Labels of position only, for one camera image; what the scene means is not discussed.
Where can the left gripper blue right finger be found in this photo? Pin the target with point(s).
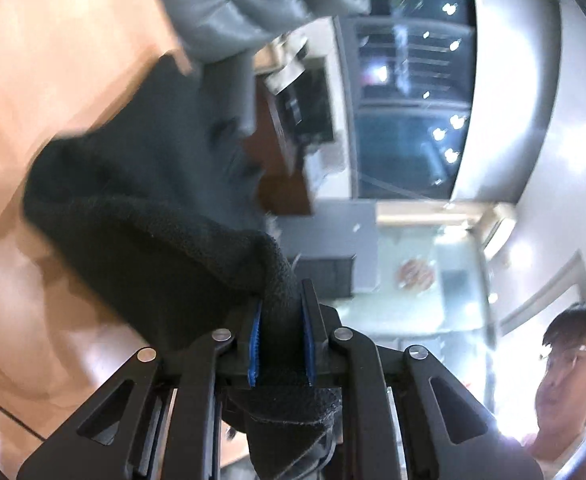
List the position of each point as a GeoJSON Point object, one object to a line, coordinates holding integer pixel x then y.
{"type": "Point", "coordinates": [404, 414]}

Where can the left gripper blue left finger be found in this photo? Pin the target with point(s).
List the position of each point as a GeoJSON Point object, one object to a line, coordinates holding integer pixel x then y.
{"type": "Point", "coordinates": [156, 416]}

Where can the black fleece garment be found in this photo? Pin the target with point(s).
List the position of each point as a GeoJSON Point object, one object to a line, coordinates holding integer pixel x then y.
{"type": "Point", "coordinates": [156, 212]}

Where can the man with glasses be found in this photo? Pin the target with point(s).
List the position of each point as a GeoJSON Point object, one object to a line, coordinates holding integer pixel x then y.
{"type": "Point", "coordinates": [560, 399]}

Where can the grey cabinet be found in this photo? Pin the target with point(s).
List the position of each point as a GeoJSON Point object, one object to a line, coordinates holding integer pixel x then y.
{"type": "Point", "coordinates": [336, 246]}

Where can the dark brown wooden desk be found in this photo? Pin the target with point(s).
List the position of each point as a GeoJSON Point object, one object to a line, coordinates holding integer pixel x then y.
{"type": "Point", "coordinates": [283, 188]}

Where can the black printer on desk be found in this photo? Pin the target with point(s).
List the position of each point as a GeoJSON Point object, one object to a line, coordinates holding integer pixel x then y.
{"type": "Point", "coordinates": [303, 101]}

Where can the grey leather armchair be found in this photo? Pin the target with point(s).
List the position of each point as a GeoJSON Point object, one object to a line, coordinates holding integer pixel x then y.
{"type": "Point", "coordinates": [221, 37]}

